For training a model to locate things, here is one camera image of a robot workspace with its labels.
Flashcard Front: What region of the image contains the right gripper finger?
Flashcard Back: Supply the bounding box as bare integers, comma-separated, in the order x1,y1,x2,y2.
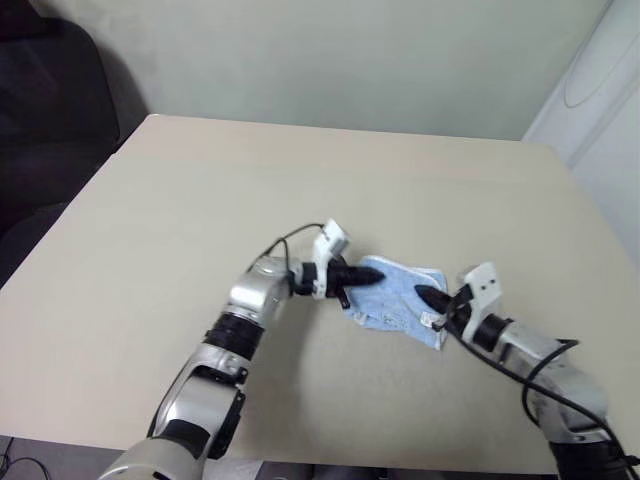
413,283,454,307
413,284,449,317

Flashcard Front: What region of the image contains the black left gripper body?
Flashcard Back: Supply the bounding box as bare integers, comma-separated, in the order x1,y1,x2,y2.
324,257,359,312

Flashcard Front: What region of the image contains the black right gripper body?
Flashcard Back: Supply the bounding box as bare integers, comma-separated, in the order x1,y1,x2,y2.
432,289,474,332

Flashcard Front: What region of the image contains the light blue cloth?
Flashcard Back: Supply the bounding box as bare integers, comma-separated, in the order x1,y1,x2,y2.
341,254,449,351

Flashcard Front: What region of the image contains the white panel with oval groove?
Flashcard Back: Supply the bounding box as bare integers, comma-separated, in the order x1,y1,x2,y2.
522,0,640,261

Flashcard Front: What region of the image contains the black upholstered chair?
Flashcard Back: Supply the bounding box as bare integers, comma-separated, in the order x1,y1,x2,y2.
0,0,121,281

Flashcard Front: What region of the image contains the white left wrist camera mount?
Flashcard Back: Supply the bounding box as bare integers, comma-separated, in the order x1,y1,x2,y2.
310,217,351,300

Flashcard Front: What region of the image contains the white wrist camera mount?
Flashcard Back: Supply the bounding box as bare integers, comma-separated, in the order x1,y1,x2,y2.
454,260,503,347
310,217,351,300

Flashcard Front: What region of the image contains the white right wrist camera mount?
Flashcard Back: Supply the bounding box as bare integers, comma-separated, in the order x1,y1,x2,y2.
454,260,503,347

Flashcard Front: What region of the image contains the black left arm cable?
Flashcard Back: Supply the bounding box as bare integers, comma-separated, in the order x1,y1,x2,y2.
257,222,329,291

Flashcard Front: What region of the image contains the black floor cable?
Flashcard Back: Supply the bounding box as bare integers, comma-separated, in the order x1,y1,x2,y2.
0,439,51,480

